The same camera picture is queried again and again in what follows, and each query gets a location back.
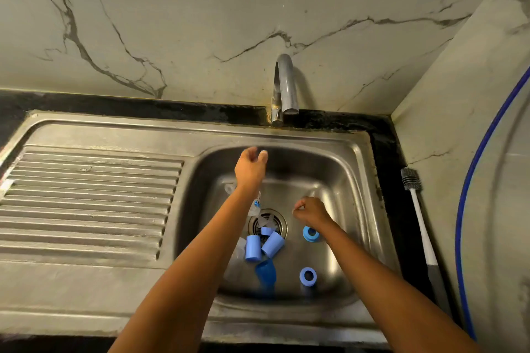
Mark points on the small clear bottle blue label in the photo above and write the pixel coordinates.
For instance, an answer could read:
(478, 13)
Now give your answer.
(254, 204)

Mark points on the person's right forearm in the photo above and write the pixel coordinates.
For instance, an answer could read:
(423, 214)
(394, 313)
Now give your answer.
(385, 295)

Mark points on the person's right hand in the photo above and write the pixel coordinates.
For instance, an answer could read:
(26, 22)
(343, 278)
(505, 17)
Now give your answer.
(312, 212)

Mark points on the clear plastic container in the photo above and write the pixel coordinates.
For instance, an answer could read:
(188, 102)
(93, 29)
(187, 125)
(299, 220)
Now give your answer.
(230, 188)

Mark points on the person's right fingers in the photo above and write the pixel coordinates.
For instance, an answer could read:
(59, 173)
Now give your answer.
(299, 207)

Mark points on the person's left hand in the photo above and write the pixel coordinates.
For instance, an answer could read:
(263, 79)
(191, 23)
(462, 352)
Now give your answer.
(249, 170)

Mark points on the chrome curved faucet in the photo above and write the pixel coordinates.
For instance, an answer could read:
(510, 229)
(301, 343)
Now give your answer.
(285, 84)

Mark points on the clear plastic bottle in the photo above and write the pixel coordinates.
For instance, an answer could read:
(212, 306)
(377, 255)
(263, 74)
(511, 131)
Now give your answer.
(238, 255)

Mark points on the stainless steel sink with drainboard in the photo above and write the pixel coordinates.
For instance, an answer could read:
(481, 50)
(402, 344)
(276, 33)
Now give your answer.
(91, 203)

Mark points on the person's left forearm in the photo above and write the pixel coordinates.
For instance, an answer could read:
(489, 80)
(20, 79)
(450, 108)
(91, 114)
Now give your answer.
(194, 278)

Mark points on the small light blue cap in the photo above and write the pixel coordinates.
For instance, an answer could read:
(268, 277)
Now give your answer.
(267, 231)

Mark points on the round metal drain strainer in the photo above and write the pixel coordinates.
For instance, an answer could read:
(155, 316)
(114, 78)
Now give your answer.
(276, 220)

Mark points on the dark blue plastic cup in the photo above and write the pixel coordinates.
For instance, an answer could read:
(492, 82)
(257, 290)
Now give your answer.
(266, 272)

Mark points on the light blue cylindrical cap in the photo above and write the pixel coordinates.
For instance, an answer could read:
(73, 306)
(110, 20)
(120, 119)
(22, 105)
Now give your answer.
(273, 244)
(253, 248)

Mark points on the person's left thumb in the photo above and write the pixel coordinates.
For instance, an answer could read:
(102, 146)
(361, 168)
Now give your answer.
(263, 156)

